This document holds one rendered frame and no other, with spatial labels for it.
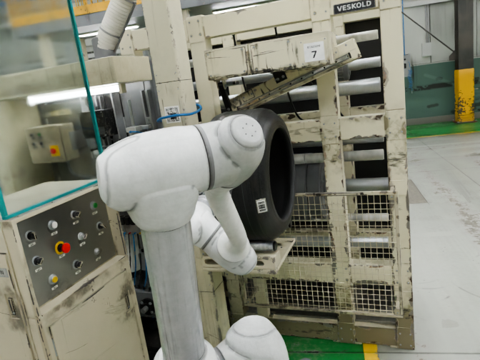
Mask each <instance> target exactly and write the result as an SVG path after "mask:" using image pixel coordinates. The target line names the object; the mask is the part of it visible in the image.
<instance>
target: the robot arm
mask: <svg viewBox="0 0 480 360"><path fill-rule="evenodd" d="M264 149H265V140H264V135H263V131H262V128H261V126H260V125H259V123H258V122H257V121H256V120H255V119H254V118H252V117H250V116H247V115H243V114H239V115H233V116H229V117H226V118H225V119H223V120H222V121H213V122H208V123H203V124H196V125H191V126H173V127H168V128H163V129H157V130H153V131H147V132H144V133H140V134H135V135H133V136H129V137H127V138H125V139H122V140H121V141H118V142H116V143H115V144H112V145H111V146H109V147H108V148H106V149H105V150H104V151H103V152H102V154H100V155H99V156H98V157H97V159H96V175H97V181H98V187H99V193H100V197H101V199H102V201H103V202H104V203H105V204H106V205H107V206H108V207H110V208H112V209H114V210H116V211H127V213H128V214H129V216H130V218H131V220H132V221H133V222H134V223H135V224H136V225H137V226H138V227H139V228H140V230H141V237H142V242H143V247H144V254H145V259H146V266H147V271H148V275H149V283H150V287H151V292H152V296H153V300H154V308H155V313H156V320H157V325H158V330H159V337H160V342H161V348H160V349H159V350H158V352H157V353H156V356H155V357H154V360H289V355H288V352H287V349H286V345H285V343H284V340H283V338H282V336H281V334H280V333H279V332H278V331H277V329H276V327H275V326H274V325H273V324H272V323H271V322H270V321H269V320H268V319H267V318H265V317H263V316H245V317H244V318H242V319H239V320H238V321H237V322H235V323H234V324H233V325H232V326H231V328H230V329H229V330H228V331H227V333H226V338H225V339H224V340H223V341H222V342H221V343H220V344H218V345H217V346H216V347H214V348H213V346H212V345H211V344H210V343H209V342H208V341H207V340H205V339H204V333H203V326H202V319H201V307H200V301H199V288H198V281H197V275H196V262H195V256H194V246H197V247H199V248H200V249H202V250H203V251H205V252H206V253H207V254H208V256H209V257H211V258H212V259H213V260H214V261H215V262H216V263H218V264H219V265H220V266H222V267H223V268H225V269H226V270H227V271H230V272H231V273H233V274H237V275H241V276H243V275H247V274H249V273H250V272H251V271H252V270H253V269H254V267H255V266H256V263H257V255H256V253H255V251H254V249H253V248H252V247H251V245H250V243H249V240H248V238H247V235H246V231H245V228H244V226H243V224H242V222H241V219H240V217H239V214H238V212H237V210H236V207H235V205H234V203H233V200H232V198H231V193H232V190H233V189H234V188H236V187H238V186H239V185H240V184H242V183H243V182H244V181H246V180H247V179H248V178H249V177H250V176H251V175H252V174H253V173H254V172H255V170H256V169H257V167H258V166H259V164H260V163H261V160H262V158H263V155H264ZM215 216H216V218H217V219H218V221H217V220H216V219H215V218H214V217H215Z"/></svg>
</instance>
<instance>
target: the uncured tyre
mask: <svg viewBox="0 0 480 360"><path fill-rule="evenodd" d="M239 114H243V115H247V116H250V117H252V118H254V119H255V120H256V121H257V122H258V123H259V125H260V126H261V128H262V131H263V135H264V140H265V149H264V155H263V158H262V160H261V163H260V164H259V166H258V167H257V169H256V170H255V172H254V173H253V174H252V175H251V176H250V177H249V178H248V179H247V180H246V181H244V182H243V183H242V184H240V185H239V186H238V187H236V188H234V189H233V190H232V193H231V198H232V200H233V203H234V205H235V207H236V210H237V212H238V214H239V217H240V219H241V222H242V224H243V226H244V228H245V231H246V235H247V238H248V240H249V241H269V240H272V239H276V238H278V237H279V236H280V235H281V234H282V233H283V232H284V231H285V230H286V229H287V227H288V226H289V224H290V221H291V218H292V214H293V210H294V201H295V191H296V173H295V162H294V152H293V147H292V143H291V137H290V135H289V131H288V129H287V127H286V124H285V122H284V120H283V119H282V118H281V117H280V116H278V115H277V114H276V113H274V112H273V111H272V110H271V109H264V108H259V109H246V110H238V111H226V112H224V113H221V114H219V115H217V116H215V117H214V118H213V119H212V120H211V121H210V122H213V121H222V120H223V119H225V118H226V117H229V116H233V115H239ZM259 199H266V205H267V209H268V211H267V212H264V213H260V214H258V210H257V207H256V200H259Z"/></svg>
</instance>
